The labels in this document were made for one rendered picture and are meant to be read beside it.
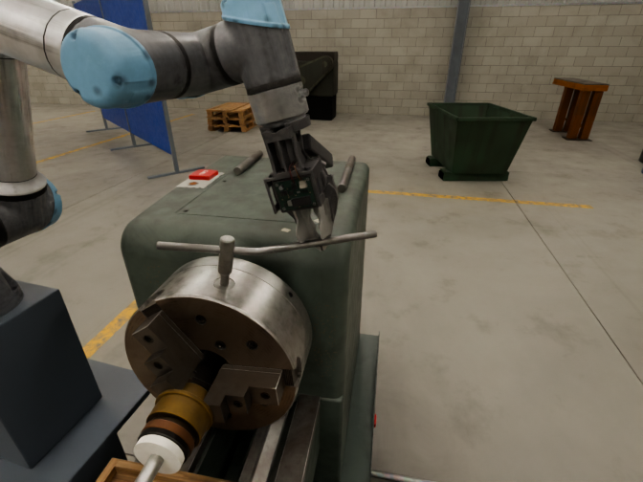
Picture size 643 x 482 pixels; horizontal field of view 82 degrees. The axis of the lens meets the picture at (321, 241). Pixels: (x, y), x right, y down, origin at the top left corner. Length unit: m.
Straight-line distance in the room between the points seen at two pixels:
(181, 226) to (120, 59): 0.43
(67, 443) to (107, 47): 0.93
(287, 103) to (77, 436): 0.94
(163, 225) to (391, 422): 1.49
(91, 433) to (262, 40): 0.96
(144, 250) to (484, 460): 1.64
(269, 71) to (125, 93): 0.17
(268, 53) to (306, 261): 0.36
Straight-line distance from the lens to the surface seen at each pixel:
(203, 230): 0.77
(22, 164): 0.94
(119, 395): 1.20
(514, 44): 10.67
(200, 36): 0.55
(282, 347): 0.61
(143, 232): 0.83
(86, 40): 0.44
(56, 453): 1.15
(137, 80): 0.44
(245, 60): 0.51
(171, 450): 0.59
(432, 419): 2.02
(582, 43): 11.08
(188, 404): 0.61
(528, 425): 2.17
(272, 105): 0.50
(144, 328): 0.63
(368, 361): 1.45
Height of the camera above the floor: 1.57
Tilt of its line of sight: 28 degrees down
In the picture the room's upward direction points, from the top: straight up
